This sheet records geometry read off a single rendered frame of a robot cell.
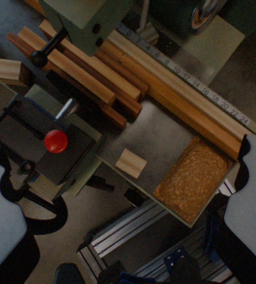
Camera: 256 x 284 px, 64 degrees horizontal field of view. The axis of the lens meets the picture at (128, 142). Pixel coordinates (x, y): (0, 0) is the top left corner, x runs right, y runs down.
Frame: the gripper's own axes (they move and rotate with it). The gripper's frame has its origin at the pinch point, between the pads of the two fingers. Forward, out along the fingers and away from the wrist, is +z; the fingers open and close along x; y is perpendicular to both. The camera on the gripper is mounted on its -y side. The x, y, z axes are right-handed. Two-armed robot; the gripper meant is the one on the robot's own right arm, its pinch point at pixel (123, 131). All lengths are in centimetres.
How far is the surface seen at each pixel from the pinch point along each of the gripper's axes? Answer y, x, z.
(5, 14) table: -6.7, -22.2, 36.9
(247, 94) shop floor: 41, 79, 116
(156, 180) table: 20.8, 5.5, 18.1
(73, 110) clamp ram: 7.0, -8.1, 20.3
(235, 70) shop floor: 28, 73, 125
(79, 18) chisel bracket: -5.7, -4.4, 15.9
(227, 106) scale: 7.7, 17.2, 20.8
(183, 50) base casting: 2.3, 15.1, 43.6
